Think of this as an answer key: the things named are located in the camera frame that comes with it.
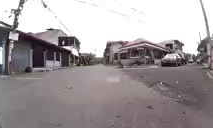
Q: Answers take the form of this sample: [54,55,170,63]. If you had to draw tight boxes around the kerb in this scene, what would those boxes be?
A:
[203,68,213,84]

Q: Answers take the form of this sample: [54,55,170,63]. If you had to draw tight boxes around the grey two-storey building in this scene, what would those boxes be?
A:
[34,28,82,66]

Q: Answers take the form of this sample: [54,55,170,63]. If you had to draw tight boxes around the overhead wires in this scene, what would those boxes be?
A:
[38,0,148,37]

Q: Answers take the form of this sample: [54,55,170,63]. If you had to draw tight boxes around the low building with red roof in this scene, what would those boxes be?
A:
[0,18,72,75]

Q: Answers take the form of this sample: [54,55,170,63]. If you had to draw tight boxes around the grey building with balcony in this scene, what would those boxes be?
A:
[157,39,186,58]

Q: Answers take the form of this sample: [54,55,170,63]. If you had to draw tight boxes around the utility pole with sign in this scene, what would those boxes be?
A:
[6,0,28,76]

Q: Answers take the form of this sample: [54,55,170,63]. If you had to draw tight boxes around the leaning pole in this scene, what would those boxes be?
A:
[199,0,213,66]

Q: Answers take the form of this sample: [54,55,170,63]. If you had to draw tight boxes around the dark bush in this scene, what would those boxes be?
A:
[24,66,34,74]

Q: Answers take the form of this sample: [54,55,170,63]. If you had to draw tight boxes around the grey asphalt road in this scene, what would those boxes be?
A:
[0,63,213,128]

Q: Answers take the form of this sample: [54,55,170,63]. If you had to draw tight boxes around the pale car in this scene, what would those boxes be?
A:
[160,52,188,68]

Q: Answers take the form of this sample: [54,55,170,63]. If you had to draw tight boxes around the house with red roof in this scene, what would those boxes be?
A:
[103,38,171,66]

